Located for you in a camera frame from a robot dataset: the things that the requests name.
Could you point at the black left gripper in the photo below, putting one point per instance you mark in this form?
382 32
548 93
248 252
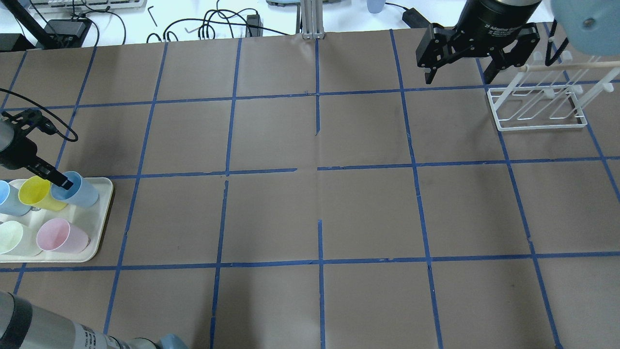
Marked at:
18 153

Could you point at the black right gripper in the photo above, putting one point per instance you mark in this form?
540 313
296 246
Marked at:
494 17

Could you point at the light blue plastic cup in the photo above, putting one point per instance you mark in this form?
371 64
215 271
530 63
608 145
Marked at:
82 193

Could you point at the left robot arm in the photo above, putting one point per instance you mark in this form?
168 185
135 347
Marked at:
25 325

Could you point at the yellow plastic cup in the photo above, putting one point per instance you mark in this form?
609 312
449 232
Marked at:
36 192

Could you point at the pink plastic cup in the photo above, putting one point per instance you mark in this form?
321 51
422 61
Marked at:
60 235

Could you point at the pale green plastic cup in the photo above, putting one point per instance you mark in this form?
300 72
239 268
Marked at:
16 239

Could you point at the blue cup on desk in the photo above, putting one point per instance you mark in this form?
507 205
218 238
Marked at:
375 6

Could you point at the black power adapter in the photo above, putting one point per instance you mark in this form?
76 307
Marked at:
414 19

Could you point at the black allen key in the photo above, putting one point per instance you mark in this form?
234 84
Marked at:
151 15

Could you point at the white wire cup rack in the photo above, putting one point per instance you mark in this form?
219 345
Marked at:
552 97

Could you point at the aluminium frame post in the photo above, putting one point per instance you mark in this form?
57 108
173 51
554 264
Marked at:
311 23

